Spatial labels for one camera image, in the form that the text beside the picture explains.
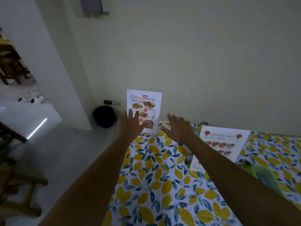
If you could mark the person's right hand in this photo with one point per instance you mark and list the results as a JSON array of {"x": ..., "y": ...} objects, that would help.
[{"x": 180, "y": 131}]

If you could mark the person's left hand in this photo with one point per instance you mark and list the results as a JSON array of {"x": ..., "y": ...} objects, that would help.
[{"x": 128, "y": 127}]

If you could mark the person's left little finger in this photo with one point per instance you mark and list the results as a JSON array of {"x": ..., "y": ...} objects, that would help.
[{"x": 123, "y": 116}]

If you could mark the person's right little finger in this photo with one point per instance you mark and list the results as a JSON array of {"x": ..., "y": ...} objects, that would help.
[{"x": 188, "y": 124}]

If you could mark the person's right middle finger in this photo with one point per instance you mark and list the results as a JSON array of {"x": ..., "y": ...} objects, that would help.
[{"x": 176, "y": 119}]

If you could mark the person's right thumb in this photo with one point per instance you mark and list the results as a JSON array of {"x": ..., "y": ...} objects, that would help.
[{"x": 164, "y": 130}]

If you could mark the person's left middle finger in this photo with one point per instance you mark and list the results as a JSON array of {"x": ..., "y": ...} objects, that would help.
[{"x": 136, "y": 116}]

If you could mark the person's left forearm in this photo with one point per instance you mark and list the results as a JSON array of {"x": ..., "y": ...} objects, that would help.
[{"x": 94, "y": 183}]

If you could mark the person's right forearm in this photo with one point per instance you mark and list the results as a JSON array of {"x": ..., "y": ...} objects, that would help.
[{"x": 237, "y": 185}]

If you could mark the black round bag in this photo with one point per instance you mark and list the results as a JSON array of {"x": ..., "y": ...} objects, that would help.
[{"x": 104, "y": 116}]

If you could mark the white menu card with bowls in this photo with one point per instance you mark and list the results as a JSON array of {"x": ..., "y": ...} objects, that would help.
[{"x": 150, "y": 101}]

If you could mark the white menu card with lanterns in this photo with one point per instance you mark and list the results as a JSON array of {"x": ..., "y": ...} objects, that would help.
[{"x": 223, "y": 143}]

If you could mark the lemon print tablecloth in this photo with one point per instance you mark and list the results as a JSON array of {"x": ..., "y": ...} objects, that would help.
[{"x": 160, "y": 181}]

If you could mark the black and white slipper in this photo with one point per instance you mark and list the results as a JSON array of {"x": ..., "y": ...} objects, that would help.
[
  {"x": 23, "y": 99},
  {"x": 37, "y": 100}
]

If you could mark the green plastic container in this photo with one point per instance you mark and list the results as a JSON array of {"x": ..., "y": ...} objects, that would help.
[{"x": 265, "y": 177}]

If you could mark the grey window blind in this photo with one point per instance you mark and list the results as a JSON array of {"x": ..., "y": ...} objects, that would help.
[{"x": 92, "y": 5}]

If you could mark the wooden furniture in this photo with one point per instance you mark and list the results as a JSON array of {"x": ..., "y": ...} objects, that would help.
[{"x": 10, "y": 61}]

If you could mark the wooden chair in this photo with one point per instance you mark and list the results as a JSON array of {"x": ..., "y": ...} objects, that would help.
[{"x": 16, "y": 185}]

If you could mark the wall power socket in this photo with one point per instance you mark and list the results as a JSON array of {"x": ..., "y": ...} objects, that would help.
[{"x": 111, "y": 102}]

